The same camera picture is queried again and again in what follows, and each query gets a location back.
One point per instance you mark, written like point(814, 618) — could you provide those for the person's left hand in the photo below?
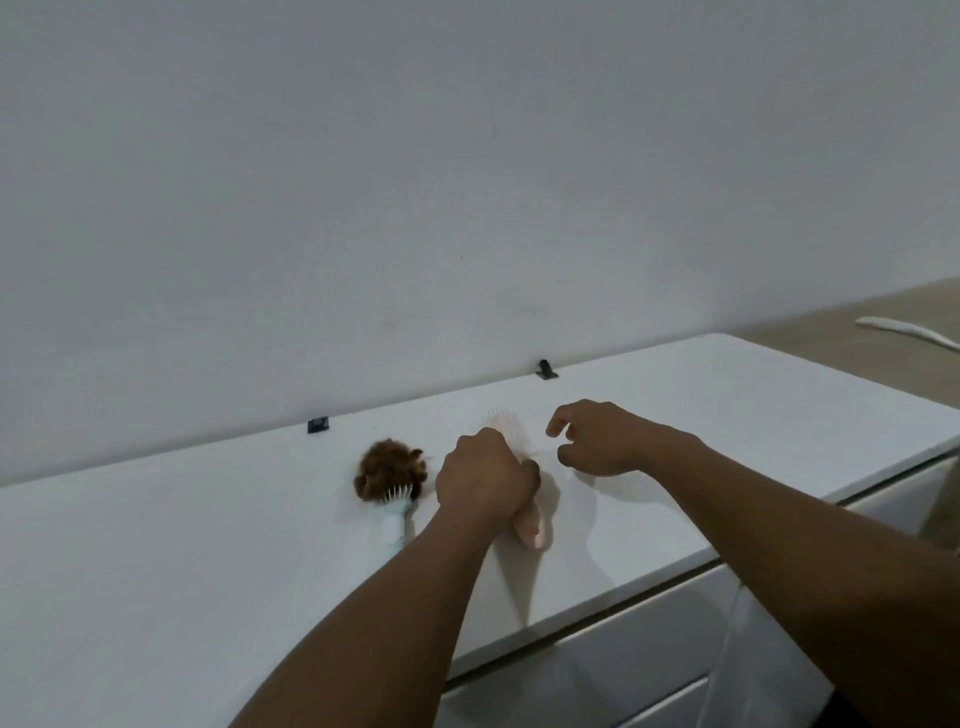
point(480, 476)

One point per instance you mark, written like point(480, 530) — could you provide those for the person's right hand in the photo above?
point(611, 439)

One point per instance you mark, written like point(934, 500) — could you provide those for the person's right thumb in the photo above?
point(574, 456)

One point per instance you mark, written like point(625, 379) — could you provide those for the person's left thumb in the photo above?
point(529, 480)

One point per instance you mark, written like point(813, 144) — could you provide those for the pink hairbrush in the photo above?
point(530, 517)

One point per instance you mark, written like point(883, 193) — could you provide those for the person's left forearm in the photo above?
point(375, 622)

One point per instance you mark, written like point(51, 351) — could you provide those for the person's right forearm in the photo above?
point(810, 562)

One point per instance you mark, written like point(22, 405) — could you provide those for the light blue hairbrush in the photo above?
point(395, 510)

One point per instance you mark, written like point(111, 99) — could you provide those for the clump of brown hair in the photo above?
point(390, 469)

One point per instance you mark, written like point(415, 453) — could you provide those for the white drawer cabinet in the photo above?
point(675, 652)

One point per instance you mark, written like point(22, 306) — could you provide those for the white curved object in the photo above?
point(907, 331)

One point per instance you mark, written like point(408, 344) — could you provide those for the black wall bracket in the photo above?
point(318, 424)
point(547, 370)

